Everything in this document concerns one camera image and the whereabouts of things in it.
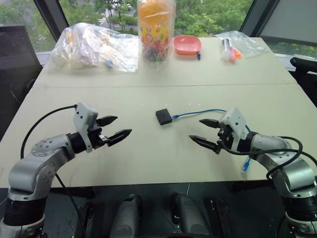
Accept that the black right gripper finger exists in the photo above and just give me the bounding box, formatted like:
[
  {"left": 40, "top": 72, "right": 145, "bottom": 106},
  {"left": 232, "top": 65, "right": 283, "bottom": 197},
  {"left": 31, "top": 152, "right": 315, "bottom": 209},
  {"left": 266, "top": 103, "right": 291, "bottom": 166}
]
[
  {"left": 188, "top": 135, "right": 218, "bottom": 151},
  {"left": 199, "top": 119, "right": 220, "bottom": 129}
]

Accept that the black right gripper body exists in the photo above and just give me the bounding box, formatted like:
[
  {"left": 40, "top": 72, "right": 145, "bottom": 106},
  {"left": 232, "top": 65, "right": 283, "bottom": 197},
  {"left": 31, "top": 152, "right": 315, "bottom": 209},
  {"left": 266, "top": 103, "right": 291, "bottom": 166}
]
[{"left": 213, "top": 124, "right": 235, "bottom": 155}]

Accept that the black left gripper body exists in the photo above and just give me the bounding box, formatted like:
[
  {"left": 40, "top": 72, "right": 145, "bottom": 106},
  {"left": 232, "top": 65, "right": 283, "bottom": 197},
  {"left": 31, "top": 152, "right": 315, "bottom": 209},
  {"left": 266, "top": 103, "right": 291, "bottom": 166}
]
[{"left": 87, "top": 122, "right": 110, "bottom": 151}]

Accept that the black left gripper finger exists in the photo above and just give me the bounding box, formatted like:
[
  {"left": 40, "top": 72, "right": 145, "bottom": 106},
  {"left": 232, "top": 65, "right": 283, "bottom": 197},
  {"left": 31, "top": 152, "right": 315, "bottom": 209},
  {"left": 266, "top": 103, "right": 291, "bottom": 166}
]
[
  {"left": 107, "top": 128, "right": 133, "bottom": 147},
  {"left": 96, "top": 115, "right": 118, "bottom": 127}
]

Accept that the small black adapter box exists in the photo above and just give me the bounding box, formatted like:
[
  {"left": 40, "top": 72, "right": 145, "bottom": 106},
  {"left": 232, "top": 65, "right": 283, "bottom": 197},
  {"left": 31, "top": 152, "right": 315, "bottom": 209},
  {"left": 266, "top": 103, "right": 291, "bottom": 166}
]
[{"left": 155, "top": 108, "right": 173, "bottom": 126}]

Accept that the dark rounded grey shape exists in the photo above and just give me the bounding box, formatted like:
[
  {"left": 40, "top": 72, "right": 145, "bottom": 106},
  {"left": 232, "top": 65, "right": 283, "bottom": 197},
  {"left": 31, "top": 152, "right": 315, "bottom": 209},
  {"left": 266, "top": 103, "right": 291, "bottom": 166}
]
[
  {"left": 170, "top": 191, "right": 207, "bottom": 234},
  {"left": 115, "top": 194, "right": 142, "bottom": 238}
]

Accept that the large clear plastic bag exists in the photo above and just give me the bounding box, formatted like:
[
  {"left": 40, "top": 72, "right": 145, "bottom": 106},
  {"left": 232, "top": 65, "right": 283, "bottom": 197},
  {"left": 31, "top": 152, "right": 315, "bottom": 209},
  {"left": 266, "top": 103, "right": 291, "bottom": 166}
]
[{"left": 47, "top": 22, "right": 140, "bottom": 73}]

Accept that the silver metal cylinder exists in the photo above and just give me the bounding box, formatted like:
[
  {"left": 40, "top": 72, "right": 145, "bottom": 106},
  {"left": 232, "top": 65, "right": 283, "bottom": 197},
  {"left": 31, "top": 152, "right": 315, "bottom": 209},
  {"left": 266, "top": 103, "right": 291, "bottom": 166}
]
[{"left": 221, "top": 38, "right": 232, "bottom": 52}]

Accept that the pink plastic bowl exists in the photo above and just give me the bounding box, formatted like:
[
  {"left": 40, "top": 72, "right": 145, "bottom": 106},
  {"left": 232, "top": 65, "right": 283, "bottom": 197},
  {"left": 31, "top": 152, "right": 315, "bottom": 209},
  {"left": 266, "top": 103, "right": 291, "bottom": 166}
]
[{"left": 172, "top": 35, "right": 203, "bottom": 56}]

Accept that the small clear plastic bag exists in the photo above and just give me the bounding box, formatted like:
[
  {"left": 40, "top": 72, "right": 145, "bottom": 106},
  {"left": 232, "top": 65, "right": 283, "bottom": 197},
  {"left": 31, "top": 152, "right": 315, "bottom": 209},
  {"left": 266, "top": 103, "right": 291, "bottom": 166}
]
[{"left": 214, "top": 30, "right": 270, "bottom": 63}]

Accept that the clear jar with colourful contents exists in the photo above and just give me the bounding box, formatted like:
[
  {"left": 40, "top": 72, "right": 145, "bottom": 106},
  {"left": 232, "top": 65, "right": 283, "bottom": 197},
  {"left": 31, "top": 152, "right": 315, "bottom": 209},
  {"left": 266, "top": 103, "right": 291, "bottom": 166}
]
[{"left": 136, "top": 0, "right": 177, "bottom": 64}]

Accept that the blue Ethernet cable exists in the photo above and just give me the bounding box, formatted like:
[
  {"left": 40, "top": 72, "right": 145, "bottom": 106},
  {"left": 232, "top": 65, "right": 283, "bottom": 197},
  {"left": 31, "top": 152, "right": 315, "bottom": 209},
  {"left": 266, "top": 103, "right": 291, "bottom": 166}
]
[{"left": 171, "top": 108, "right": 254, "bottom": 177}]

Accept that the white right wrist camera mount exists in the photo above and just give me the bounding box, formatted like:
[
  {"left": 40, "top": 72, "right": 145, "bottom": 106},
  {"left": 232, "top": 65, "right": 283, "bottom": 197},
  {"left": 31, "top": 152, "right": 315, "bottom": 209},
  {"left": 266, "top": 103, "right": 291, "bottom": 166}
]
[{"left": 218, "top": 107, "right": 249, "bottom": 152}]

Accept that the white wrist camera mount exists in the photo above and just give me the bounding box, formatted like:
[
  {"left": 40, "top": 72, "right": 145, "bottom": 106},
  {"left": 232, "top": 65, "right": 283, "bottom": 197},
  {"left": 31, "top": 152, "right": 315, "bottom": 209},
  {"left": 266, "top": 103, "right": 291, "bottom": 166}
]
[
  {"left": 218, "top": 107, "right": 249, "bottom": 152},
  {"left": 73, "top": 102, "right": 99, "bottom": 153}
]

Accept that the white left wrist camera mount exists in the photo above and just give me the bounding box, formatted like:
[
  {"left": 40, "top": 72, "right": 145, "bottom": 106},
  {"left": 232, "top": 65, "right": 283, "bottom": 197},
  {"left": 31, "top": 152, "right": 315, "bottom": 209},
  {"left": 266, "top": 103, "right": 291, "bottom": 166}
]
[{"left": 73, "top": 102, "right": 99, "bottom": 153}]

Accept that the black strap under table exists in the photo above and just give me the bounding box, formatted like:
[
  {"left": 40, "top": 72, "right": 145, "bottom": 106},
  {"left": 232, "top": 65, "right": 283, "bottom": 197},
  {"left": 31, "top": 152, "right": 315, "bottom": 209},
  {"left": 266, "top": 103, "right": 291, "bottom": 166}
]
[{"left": 203, "top": 196, "right": 234, "bottom": 238}]

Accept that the dark window frame post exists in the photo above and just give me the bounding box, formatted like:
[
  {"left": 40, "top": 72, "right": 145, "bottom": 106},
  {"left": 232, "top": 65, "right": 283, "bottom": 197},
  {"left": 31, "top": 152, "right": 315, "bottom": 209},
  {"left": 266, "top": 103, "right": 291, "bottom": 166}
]
[
  {"left": 238, "top": 0, "right": 264, "bottom": 38},
  {"left": 33, "top": 0, "right": 69, "bottom": 40}
]

